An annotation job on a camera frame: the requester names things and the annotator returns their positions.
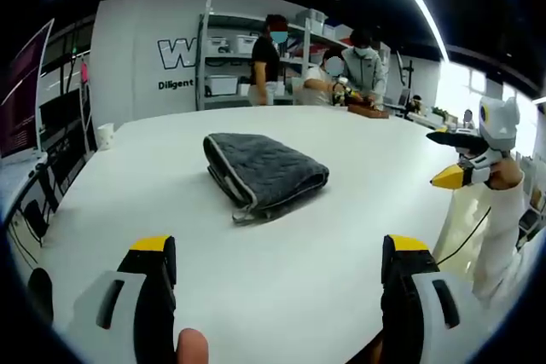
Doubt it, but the grey towel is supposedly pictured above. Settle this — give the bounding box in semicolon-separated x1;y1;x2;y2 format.
202;132;330;226

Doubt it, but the person's right hand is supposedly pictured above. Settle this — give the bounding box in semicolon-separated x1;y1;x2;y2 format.
483;156;525;190

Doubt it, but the person's left hand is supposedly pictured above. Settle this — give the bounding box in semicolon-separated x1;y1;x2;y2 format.
176;327;210;364

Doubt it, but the brown wooden tray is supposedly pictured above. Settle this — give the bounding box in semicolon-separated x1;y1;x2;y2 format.
346;101;391;119

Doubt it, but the white paper cup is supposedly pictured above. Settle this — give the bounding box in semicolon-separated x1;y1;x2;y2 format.
97;123;115;151

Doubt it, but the white storage box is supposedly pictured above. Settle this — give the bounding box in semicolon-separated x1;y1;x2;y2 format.
235;33;259;56
205;74;240;96
295;9;328;34

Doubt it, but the metal storage shelf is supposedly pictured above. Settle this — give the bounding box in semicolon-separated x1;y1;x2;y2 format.
195;0;355;112

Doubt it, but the computer monitor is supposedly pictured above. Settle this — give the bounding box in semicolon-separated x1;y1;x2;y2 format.
0;18;55;165

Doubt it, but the black cable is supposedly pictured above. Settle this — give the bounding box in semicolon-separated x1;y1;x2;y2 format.
437;205;492;265

